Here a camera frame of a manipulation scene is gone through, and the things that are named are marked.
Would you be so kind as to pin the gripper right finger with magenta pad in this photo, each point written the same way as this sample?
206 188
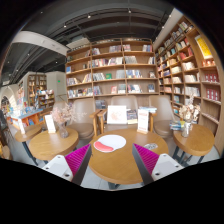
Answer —
152 166

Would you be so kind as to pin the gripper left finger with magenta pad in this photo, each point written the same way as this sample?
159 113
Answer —
71 167

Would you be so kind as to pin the small dark patterned mouse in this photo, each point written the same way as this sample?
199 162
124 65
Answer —
151 146

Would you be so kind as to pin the white and red mouse pad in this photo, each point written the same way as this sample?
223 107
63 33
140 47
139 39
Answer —
109 143

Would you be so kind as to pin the round wooden centre table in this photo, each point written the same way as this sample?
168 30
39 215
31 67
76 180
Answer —
119 166

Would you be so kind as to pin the white sign on left table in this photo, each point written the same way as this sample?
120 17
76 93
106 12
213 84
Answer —
50 124

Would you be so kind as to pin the white sign on table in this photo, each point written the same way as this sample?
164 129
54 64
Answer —
143 120
50 124

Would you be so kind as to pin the beige armchair right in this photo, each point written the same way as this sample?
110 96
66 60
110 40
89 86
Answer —
165 114

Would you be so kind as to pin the beige armchair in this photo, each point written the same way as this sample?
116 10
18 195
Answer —
165 114
131 103
84 118

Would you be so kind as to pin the stack of books right table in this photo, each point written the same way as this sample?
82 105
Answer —
177 125

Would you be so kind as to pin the beige armchair left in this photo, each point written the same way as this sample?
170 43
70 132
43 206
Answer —
84 118

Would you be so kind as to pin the white sign on centre table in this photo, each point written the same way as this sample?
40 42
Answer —
143 120

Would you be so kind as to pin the book standing beside cushion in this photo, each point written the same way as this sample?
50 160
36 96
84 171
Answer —
132 117

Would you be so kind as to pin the glass vase with dried flowers left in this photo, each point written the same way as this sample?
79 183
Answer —
61 114

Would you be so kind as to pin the glass vase with dried flowers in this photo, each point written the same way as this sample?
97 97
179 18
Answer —
189 113
61 114

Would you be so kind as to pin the round wooden right table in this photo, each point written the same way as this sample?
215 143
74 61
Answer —
199 142

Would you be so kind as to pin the small round wooden table far left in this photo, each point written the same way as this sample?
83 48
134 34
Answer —
30 132

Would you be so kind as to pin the stack of books on armrest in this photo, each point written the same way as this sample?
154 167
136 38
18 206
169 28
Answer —
150 109

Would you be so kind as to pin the orange and blue display counter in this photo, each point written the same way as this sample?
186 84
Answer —
31 118

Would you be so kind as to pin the white cushion with red print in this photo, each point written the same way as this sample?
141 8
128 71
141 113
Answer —
116 114

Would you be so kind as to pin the glass vase with dried flowers right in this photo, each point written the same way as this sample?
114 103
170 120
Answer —
189 113

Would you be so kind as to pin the beige armchair centre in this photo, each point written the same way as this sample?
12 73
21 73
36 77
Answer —
131 103

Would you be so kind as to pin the distant wooden bookshelf left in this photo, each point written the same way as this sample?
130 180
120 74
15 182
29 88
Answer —
39 95

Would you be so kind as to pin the large wooden bookshelf back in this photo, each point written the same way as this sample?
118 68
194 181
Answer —
112 67

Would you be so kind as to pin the wooden bookshelf right wall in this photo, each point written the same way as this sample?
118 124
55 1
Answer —
189 67

